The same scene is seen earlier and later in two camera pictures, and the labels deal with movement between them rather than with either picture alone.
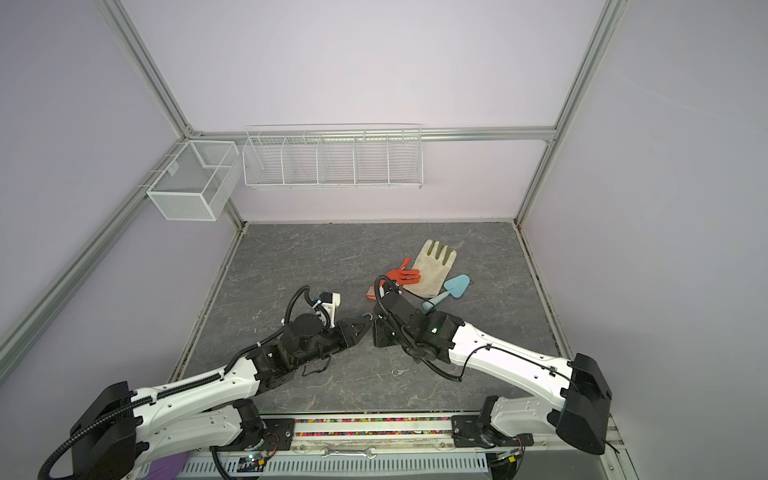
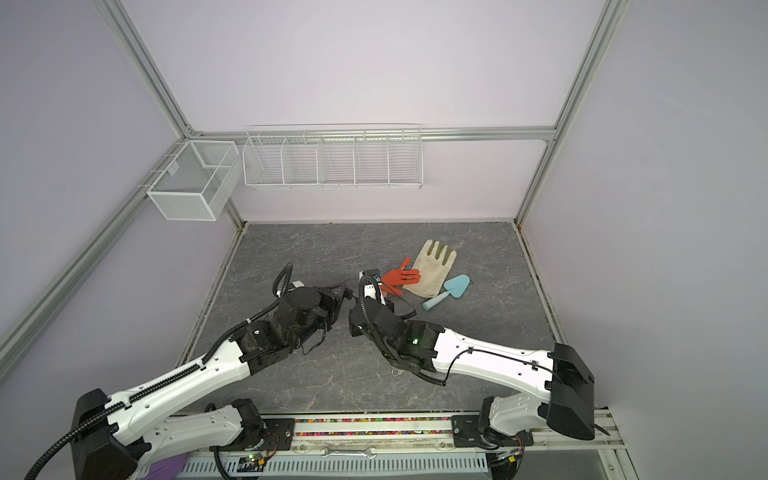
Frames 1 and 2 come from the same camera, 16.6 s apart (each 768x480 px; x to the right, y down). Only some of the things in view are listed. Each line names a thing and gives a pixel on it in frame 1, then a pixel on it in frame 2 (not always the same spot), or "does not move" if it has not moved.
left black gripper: (347, 334) to (334, 301)
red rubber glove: (401, 276) does not move
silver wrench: (351, 453) does not move
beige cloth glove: (433, 272) does not move
